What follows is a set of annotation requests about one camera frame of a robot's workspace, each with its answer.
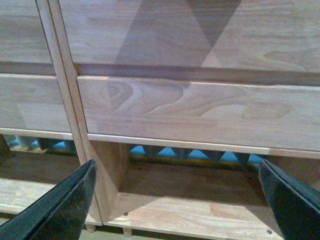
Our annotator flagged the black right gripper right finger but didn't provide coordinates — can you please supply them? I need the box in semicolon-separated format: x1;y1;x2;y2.
258;159;320;240

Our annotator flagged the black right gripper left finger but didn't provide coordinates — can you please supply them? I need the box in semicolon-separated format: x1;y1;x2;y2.
0;159;97;240

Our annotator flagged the left wooden shelf cabinet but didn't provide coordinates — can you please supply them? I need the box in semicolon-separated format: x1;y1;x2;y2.
0;0;88;214

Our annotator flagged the wooden shelf cabinet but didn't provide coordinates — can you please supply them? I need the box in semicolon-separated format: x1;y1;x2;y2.
0;0;88;214
57;0;320;240

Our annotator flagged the right wooden shelf cabinet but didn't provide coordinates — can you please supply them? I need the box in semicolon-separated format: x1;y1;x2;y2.
57;0;320;240

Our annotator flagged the right lower wooden drawer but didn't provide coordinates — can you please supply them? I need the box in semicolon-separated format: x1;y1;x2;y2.
77;76;320;152

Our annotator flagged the wooden drawer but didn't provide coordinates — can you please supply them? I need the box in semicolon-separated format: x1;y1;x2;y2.
60;0;320;73
77;76;320;152
0;0;52;64
0;73;71;133

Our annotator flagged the left lower wooden drawer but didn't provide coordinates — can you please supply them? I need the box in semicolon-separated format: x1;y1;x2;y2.
0;73;71;133

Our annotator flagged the right upper wooden drawer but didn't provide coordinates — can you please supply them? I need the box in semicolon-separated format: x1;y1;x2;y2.
60;0;320;73

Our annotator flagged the left upper wooden drawer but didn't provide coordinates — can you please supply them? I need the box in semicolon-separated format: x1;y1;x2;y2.
0;0;52;64

